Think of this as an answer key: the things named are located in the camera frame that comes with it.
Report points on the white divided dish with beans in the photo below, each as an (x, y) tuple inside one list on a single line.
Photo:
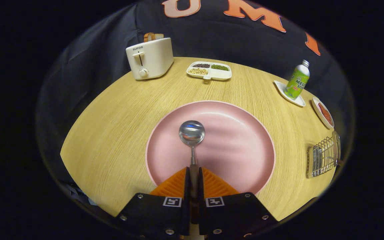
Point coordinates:
[(222, 74)]

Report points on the white oval food plate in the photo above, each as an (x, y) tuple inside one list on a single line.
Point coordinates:
[(317, 111)]

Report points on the white square coaster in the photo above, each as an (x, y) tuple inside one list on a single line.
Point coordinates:
[(283, 91)]

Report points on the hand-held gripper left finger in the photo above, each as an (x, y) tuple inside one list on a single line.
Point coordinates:
[(155, 213)]

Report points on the green soda bottle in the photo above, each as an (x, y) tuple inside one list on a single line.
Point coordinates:
[(297, 83)]

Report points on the white toaster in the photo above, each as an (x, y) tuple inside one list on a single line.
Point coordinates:
[(157, 58)]

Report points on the pink round plate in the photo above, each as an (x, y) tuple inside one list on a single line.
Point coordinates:
[(235, 146)]

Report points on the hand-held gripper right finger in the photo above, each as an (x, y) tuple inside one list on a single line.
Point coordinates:
[(235, 213)]

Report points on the toasted bread slice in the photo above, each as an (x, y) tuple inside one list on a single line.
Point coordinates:
[(152, 36)]

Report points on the brown fried meat piece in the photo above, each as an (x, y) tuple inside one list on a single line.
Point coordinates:
[(326, 115)]

